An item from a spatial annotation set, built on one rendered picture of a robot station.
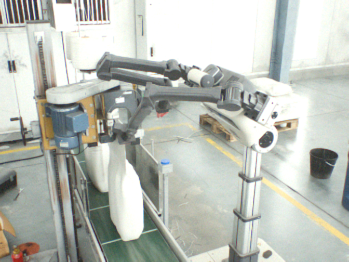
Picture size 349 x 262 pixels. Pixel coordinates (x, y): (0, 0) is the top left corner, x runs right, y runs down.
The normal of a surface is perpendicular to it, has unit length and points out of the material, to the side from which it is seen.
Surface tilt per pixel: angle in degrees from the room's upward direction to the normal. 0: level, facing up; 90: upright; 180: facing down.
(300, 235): 0
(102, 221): 0
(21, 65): 90
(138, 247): 0
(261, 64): 90
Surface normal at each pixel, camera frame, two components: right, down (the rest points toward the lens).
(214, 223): 0.00, -0.93
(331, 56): 0.40, 0.34
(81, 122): 0.76, 0.24
